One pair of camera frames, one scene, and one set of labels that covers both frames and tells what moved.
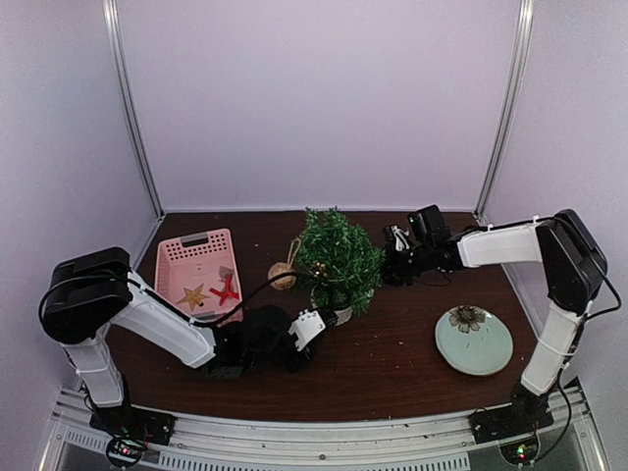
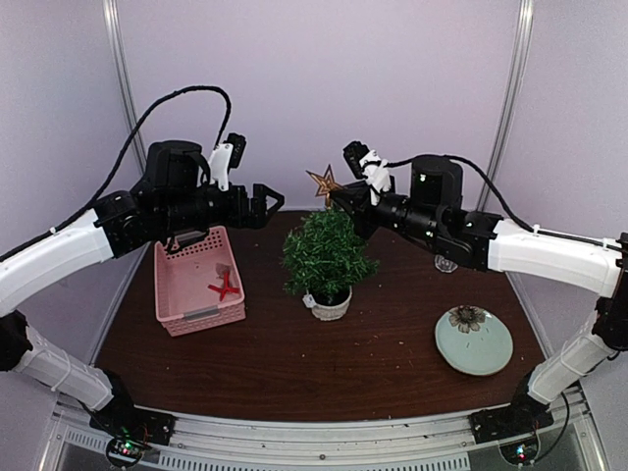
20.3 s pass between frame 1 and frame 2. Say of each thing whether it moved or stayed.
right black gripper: moved
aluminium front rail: stayed
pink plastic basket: stayed
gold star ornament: moved
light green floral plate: stayed
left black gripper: moved
